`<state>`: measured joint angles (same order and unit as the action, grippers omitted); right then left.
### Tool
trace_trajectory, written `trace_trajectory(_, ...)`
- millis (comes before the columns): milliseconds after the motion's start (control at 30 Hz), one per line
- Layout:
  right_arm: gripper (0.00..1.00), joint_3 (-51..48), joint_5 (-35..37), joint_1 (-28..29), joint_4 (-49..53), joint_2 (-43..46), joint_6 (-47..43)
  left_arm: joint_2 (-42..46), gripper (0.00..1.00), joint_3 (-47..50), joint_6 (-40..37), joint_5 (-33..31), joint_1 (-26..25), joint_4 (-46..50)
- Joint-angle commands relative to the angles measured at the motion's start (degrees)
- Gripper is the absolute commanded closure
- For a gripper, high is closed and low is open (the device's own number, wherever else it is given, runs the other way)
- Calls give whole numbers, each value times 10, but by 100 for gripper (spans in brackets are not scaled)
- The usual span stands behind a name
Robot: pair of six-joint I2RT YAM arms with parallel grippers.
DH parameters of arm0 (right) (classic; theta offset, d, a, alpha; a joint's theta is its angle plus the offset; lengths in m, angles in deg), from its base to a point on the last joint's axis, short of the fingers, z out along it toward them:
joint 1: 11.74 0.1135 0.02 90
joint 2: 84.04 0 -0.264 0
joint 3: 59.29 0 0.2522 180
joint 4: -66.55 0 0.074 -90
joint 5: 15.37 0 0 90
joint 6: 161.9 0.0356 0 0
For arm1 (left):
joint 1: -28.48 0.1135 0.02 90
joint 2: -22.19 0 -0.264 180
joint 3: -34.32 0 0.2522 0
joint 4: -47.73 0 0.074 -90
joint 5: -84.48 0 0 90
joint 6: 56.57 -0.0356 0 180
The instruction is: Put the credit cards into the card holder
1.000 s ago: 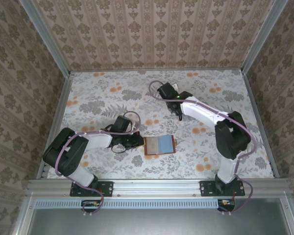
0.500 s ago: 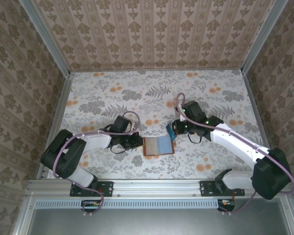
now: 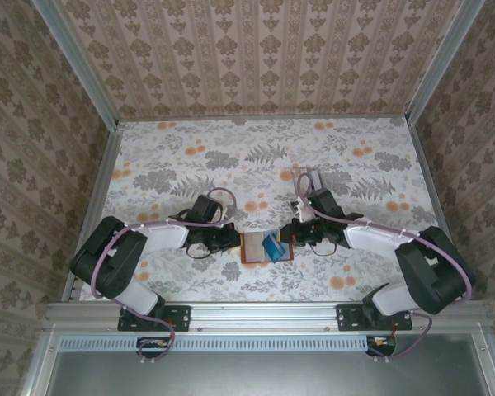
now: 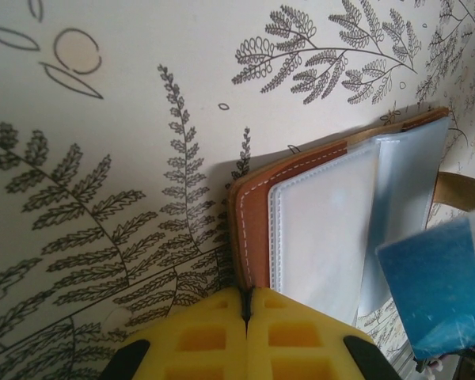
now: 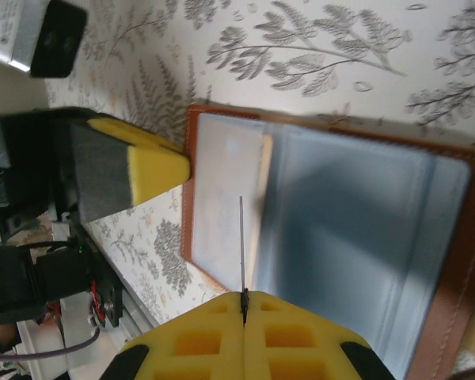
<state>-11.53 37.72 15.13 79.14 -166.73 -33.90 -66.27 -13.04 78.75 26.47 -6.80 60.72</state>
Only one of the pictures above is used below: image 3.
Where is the brown leather card holder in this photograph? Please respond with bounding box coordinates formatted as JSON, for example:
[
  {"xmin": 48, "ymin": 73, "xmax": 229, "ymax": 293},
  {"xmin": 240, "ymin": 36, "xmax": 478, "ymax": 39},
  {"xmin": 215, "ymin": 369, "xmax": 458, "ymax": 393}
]
[{"xmin": 239, "ymin": 231, "xmax": 293, "ymax": 264}]

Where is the floral tablecloth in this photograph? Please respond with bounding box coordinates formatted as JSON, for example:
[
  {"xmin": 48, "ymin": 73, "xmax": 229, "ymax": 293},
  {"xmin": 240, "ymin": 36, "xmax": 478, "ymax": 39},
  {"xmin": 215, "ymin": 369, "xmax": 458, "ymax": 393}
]
[{"xmin": 80, "ymin": 119, "xmax": 463, "ymax": 302}]

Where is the black connector board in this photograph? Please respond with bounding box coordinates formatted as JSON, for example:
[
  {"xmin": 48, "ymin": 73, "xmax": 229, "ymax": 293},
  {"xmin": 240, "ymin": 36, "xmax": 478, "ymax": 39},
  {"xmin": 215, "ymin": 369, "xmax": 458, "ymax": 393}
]
[
  {"xmin": 136, "ymin": 336, "xmax": 170, "ymax": 358},
  {"xmin": 365, "ymin": 334, "xmax": 397, "ymax": 357}
]

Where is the grey sheet metal panel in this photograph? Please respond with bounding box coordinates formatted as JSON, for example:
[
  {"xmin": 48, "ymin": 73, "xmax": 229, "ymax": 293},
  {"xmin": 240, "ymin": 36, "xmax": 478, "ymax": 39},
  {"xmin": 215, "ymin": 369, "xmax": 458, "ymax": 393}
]
[{"xmin": 24, "ymin": 334, "xmax": 495, "ymax": 396}]

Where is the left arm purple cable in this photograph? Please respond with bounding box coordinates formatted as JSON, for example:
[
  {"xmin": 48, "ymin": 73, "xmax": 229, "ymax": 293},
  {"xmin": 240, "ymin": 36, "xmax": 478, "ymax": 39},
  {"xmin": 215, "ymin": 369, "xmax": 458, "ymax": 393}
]
[{"xmin": 89, "ymin": 187, "xmax": 237, "ymax": 366}]

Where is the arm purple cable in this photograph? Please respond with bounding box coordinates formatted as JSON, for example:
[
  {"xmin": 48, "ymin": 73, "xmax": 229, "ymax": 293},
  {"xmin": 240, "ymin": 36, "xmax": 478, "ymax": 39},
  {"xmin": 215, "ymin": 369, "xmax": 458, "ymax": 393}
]
[
  {"xmin": 296, "ymin": 172, "xmax": 475, "ymax": 365},
  {"xmin": 89, "ymin": 187, "xmax": 237, "ymax": 366}
]

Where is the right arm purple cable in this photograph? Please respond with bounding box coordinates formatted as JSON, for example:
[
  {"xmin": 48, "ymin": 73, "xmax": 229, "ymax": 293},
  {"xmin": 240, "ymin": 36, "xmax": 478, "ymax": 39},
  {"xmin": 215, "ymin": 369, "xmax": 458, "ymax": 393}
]
[{"xmin": 296, "ymin": 172, "xmax": 475, "ymax": 365}]

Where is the wide aluminium frame rail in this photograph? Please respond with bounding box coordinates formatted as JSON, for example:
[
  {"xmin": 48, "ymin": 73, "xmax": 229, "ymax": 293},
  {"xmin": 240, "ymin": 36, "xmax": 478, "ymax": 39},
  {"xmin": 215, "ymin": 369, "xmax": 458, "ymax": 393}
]
[{"xmin": 45, "ymin": 300, "xmax": 490, "ymax": 335}]

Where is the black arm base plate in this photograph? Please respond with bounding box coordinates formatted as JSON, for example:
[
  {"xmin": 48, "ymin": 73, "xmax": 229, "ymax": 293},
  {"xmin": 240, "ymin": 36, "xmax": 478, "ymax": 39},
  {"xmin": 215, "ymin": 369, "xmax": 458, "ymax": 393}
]
[
  {"xmin": 336, "ymin": 304, "xmax": 413, "ymax": 332},
  {"xmin": 117, "ymin": 304, "xmax": 192, "ymax": 332}
]

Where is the grey slotted cable duct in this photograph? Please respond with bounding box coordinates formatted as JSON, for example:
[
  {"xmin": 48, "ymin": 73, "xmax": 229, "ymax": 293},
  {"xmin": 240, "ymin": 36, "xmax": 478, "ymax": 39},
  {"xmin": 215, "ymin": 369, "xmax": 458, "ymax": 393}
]
[{"xmin": 59, "ymin": 334, "xmax": 372, "ymax": 352}]

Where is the aluminium side rail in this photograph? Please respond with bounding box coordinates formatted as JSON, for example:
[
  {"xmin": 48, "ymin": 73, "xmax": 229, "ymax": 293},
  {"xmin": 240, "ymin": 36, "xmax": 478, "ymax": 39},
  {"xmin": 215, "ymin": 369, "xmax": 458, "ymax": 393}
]
[
  {"xmin": 408, "ymin": 119, "xmax": 471, "ymax": 302},
  {"xmin": 64, "ymin": 123, "xmax": 125, "ymax": 302}
]

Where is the aluminium frame post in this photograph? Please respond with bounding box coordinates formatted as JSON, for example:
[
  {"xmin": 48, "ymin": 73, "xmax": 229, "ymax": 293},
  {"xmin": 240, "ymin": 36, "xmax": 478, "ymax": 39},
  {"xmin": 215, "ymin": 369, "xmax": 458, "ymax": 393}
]
[
  {"xmin": 31, "ymin": 0, "xmax": 120, "ymax": 127},
  {"xmin": 406, "ymin": 0, "xmax": 492, "ymax": 125}
]

